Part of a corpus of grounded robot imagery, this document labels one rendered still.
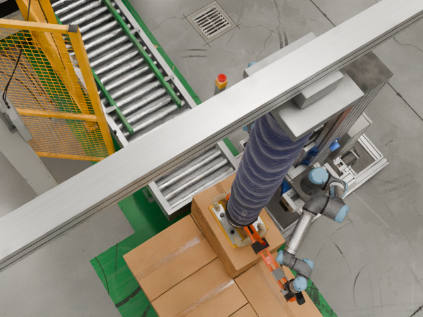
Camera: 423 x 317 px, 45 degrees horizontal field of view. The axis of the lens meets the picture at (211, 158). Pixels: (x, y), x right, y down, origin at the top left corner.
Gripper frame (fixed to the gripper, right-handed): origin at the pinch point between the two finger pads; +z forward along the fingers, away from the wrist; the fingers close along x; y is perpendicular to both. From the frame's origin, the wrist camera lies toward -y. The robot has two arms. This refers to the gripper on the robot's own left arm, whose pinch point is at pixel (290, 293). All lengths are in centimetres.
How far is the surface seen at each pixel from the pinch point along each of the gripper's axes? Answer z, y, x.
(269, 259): -1.1, 24.8, 0.1
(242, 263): 13.1, 32.5, 14.6
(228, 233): 11, 54, 13
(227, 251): 13, 45, 19
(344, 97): -180, 48, -8
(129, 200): 107, 137, 55
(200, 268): 57, 48, 36
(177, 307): 53, 32, 64
